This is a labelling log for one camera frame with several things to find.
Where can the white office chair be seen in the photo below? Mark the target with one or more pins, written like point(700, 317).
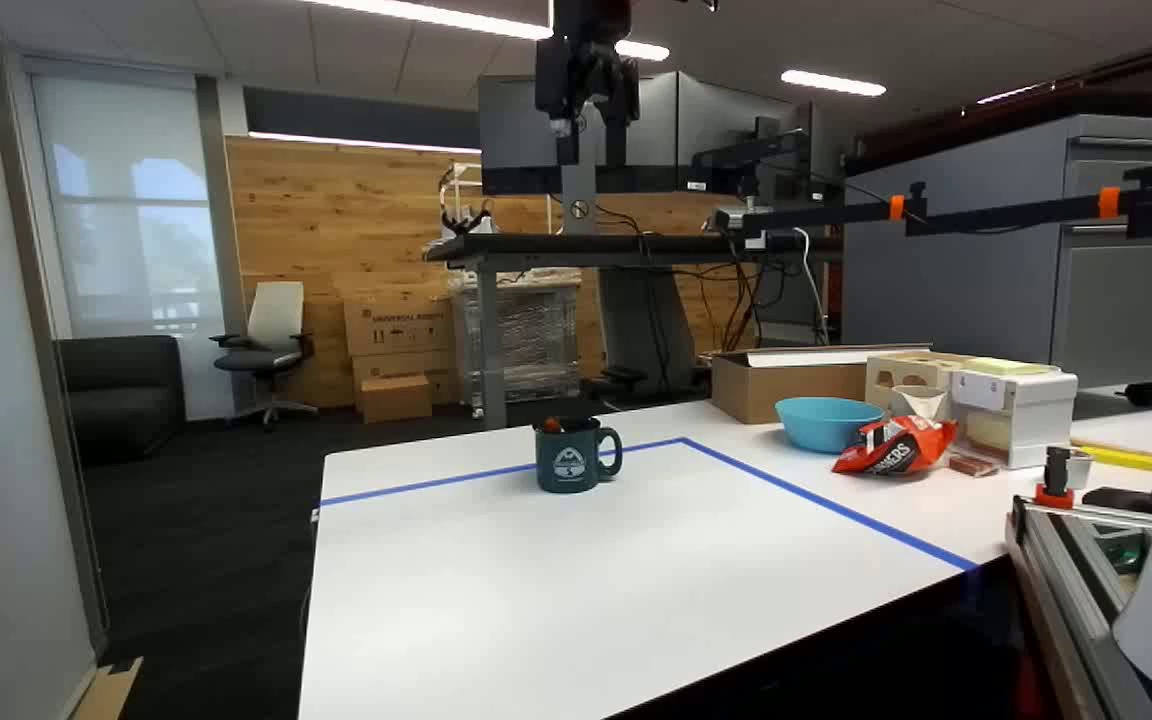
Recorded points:
point(271, 334)

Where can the yellow flat item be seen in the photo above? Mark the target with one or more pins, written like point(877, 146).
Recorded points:
point(1117, 453)

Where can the white window blind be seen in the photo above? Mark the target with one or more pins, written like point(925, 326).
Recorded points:
point(130, 201)

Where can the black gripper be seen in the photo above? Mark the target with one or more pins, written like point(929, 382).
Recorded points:
point(592, 25)

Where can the blue tape outline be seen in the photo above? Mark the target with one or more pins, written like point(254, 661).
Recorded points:
point(789, 484)

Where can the beige cardboard box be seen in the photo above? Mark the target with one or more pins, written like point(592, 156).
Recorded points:
point(907, 382)

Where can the stacked brown cardboard boxes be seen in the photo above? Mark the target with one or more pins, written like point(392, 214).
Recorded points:
point(397, 347)

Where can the grey metal cabinet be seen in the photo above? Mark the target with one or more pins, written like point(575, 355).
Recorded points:
point(978, 267)

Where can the white lidded box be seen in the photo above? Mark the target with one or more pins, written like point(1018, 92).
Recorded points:
point(1012, 411)

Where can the light blue bowl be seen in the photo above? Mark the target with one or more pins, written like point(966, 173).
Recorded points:
point(826, 427)

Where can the red capped marker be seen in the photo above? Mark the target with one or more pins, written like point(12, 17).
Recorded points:
point(551, 427)

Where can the black sofa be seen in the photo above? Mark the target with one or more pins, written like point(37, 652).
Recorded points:
point(122, 395)

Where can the aluminium frame rail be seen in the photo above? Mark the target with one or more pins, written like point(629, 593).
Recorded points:
point(1068, 602)

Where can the open brown cardboard box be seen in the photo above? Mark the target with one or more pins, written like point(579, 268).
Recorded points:
point(770, 386)

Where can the red chip bag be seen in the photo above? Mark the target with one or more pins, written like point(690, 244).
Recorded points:
point(897, 451)

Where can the black standing desk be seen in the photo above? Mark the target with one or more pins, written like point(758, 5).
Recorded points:
point(579, 244)

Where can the large dark monitor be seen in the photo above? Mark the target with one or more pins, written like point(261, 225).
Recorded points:
point(513, 140)

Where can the black boom with orange clamps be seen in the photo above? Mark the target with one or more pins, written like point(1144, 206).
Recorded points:
point(1003, 208)

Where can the dark green logo mug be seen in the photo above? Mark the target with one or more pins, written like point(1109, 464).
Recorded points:
point(575, 459)

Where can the small black red clamp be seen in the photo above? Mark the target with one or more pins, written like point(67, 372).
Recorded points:
point(1063, 476)

